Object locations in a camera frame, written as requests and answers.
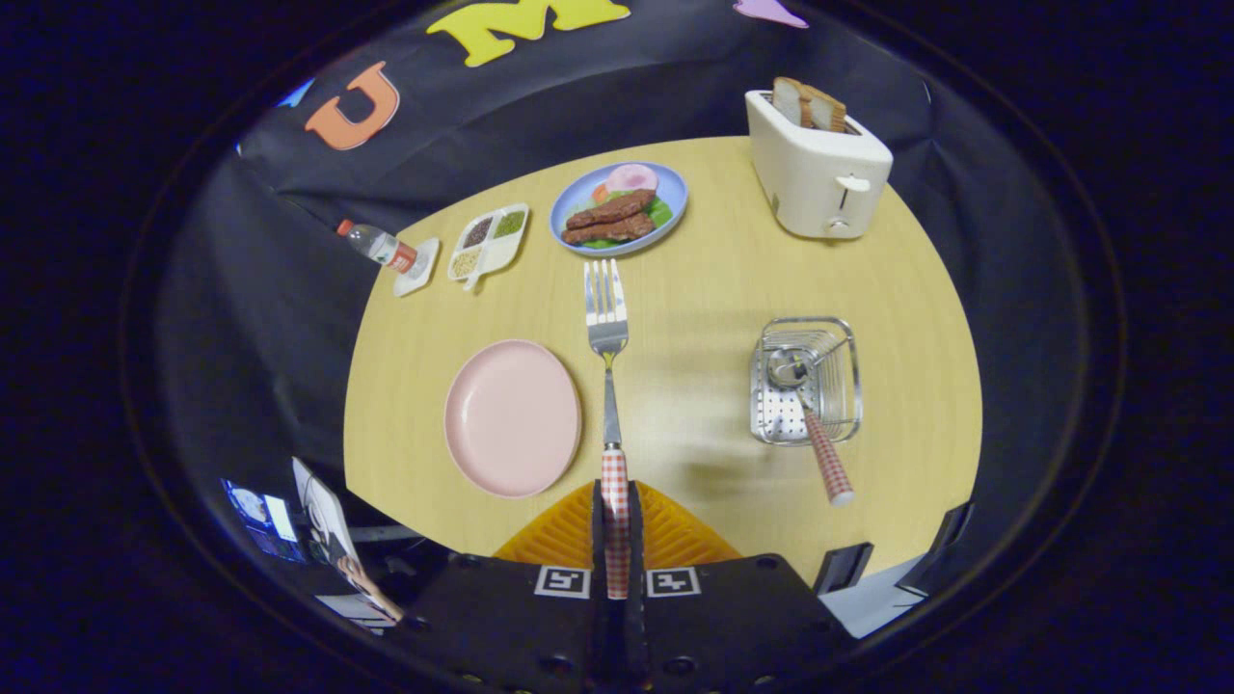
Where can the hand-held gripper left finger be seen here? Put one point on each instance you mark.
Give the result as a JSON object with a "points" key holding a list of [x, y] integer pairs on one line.
{"points": [[598, 540]]}

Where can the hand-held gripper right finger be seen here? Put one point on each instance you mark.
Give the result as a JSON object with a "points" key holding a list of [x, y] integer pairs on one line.
{"points": [[635, 540]]}

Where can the pink round plate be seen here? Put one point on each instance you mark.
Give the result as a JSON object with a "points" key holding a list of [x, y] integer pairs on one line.
{"points": [[511, 419]]}

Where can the black table clamp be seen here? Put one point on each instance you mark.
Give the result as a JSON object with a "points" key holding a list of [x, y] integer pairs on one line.
{"points": [[940, 545], [842, 569]]}

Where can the brown meat strip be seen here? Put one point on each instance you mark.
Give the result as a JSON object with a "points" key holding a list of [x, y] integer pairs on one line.
{"points": [[612, 208], [607, 230]]}

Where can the white divided condiment tray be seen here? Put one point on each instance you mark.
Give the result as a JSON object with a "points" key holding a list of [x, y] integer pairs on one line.
{"points": [[482, 249]]}

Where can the small white square dish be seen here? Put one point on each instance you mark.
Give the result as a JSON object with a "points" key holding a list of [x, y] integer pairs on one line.
{"points": [[416, 280]]}

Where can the blue lit screen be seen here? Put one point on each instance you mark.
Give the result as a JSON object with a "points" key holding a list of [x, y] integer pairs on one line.
{"points": [[255, 516]]}

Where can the blue oval plate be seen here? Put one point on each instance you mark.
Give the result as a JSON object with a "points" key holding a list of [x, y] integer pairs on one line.
{"points": [[675, 188]]}

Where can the small red label bottle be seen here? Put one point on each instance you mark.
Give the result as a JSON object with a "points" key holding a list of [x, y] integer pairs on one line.
{"points": [[386, 249]]}

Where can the pink ham slice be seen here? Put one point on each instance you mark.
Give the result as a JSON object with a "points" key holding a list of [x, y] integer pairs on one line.
{"points": [[633, 177]]}

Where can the white toaster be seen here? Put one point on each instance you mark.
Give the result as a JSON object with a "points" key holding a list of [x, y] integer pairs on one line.
{"points": [[810, 173]]}

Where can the toast bread slice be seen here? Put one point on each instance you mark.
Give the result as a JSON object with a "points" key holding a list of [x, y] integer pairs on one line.
{"points": [[788, 99], [829, 111]]}

